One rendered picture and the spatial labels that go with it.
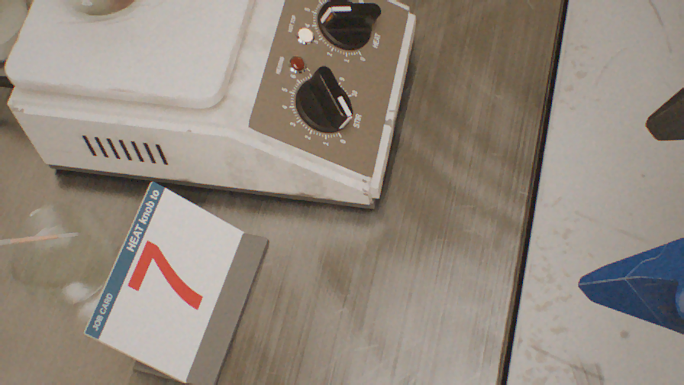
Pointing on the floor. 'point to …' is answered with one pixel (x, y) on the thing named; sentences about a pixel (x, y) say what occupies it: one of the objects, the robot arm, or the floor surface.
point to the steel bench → (344, 230)
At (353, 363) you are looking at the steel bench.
